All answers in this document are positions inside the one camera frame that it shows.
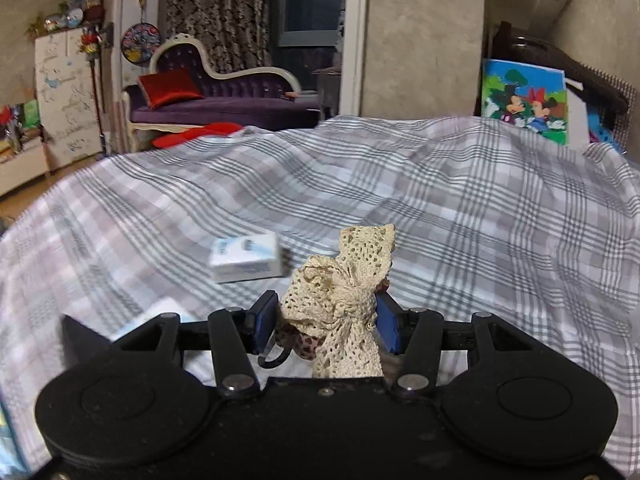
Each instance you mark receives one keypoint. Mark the white low cabinet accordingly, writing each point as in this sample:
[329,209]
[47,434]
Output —
[20,165]

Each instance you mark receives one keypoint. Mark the round colourful wall plate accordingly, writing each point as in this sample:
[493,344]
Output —
[140,44]

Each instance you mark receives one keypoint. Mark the red cloth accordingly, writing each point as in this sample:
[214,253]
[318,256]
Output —
[195,135]

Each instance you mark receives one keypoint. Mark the leopard print scrunchie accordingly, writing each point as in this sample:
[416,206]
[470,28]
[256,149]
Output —
[302,344]

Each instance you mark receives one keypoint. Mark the patterned dark curtain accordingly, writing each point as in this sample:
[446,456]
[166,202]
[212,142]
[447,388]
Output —
[220,15]

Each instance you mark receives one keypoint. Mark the window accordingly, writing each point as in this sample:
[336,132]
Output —
[315,0]

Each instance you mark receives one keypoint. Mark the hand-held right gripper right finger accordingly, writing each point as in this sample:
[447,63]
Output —
[389,327]

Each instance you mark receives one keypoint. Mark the beige lace scrunchie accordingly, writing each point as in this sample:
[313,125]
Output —
[345,305]

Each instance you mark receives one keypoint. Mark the toys on cabinet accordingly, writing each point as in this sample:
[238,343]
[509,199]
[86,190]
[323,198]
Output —
[75,10]

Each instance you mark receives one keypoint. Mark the red cushion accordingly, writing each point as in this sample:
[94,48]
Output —
[167,87]

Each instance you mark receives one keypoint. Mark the cartoon picture board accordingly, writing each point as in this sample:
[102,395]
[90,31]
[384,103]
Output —
[525,95]

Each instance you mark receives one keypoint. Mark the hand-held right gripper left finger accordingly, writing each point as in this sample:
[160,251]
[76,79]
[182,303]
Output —
[262,327]

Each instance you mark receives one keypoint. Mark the grey plaid bed blanket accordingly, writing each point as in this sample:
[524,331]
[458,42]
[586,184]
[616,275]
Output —
[450,210]

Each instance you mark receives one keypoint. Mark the small white box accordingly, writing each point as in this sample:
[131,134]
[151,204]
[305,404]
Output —
[245,257]

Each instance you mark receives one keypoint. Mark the white painted cabinet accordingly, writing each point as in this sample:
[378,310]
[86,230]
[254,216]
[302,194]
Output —
[65,100]

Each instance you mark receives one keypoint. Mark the purple chaise sofa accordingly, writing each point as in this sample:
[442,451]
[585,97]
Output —
[225,105]

